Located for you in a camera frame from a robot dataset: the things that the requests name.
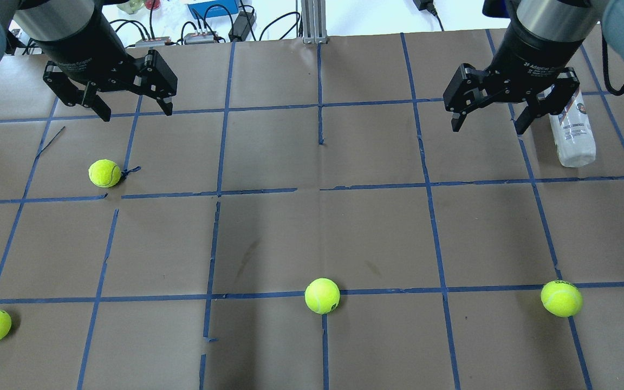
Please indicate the tennis ball lower right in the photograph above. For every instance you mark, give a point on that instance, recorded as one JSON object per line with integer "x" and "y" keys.
{"x": 561, "y": 298}

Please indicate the grey usb hub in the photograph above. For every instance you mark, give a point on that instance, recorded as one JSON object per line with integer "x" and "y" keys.
{"x": 200, "y": 38}
{"x": 153, "y": 42}

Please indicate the blue white box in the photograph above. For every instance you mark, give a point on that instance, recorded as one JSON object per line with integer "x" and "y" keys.
{"x": 213, "y": 8}

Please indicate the aluminium frame post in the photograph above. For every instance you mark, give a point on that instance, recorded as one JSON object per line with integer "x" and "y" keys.
{"x": 313, "y": 16}

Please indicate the white tennis ball can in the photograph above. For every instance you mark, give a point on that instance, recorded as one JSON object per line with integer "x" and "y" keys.
{"x": 569, "y": 121}

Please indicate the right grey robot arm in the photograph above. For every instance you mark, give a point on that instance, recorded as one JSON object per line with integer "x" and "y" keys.
{"x": 565, "y": 21}

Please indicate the tennis ball centre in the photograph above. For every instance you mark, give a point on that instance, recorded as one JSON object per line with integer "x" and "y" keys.
{"x": 322, "y": 296}

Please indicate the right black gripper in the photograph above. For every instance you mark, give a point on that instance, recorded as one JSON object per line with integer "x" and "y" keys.
{"x": 530, "y": 58}

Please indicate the black power adapter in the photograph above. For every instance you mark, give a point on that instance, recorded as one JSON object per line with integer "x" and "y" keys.
{"x": 242, "y": 26}

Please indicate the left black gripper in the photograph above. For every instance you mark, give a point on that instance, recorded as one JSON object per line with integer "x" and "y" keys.
{"x": 85, "y": 51}

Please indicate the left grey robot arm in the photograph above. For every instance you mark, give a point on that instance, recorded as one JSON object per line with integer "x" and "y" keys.
{"x": 19, "y": 11}

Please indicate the tennis ball upper left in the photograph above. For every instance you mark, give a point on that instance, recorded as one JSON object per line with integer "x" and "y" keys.
{"x": 104, "y": 173}

